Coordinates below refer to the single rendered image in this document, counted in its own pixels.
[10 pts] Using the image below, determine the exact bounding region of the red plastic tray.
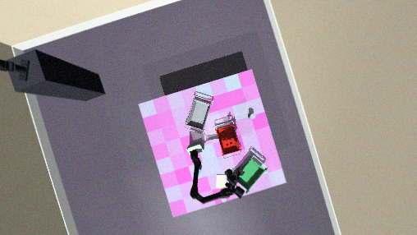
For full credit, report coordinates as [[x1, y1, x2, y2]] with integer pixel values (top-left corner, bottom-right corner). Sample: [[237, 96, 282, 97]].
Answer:
[[215, 123, 241, 155]]

